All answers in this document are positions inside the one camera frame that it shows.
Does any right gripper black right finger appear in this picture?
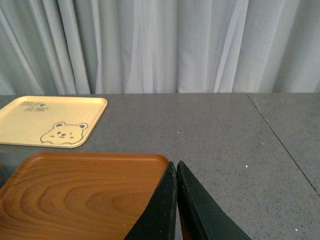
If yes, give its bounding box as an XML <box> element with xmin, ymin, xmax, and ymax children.
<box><xmin>177</xmin><ymin>161</ymin><xmax>250</xmax><ymax>240</ymax></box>

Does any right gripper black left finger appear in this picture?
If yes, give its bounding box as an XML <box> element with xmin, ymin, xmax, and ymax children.
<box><xmin>125</xmin><ymin>161</ymin><xmax>177</xmax><ymax>240</ymax></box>

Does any brown wooden tray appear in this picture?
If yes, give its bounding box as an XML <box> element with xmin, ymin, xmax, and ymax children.
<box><xmin>0</xmin><ymin>152</ymin><xmax>169</xmax><ymax>240</ymax></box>

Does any yellow bear tray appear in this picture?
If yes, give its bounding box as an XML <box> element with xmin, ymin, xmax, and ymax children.
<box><xmin>0</xmin><ymin>95</ymin><xmax>108</xmax><ymax>149</ymax></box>

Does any grey curtain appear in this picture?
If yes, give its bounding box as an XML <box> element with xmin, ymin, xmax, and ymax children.
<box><xmin>0</xmin><ymin>0</ymin><xmax>320</xmax><ymax>95</ymax></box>

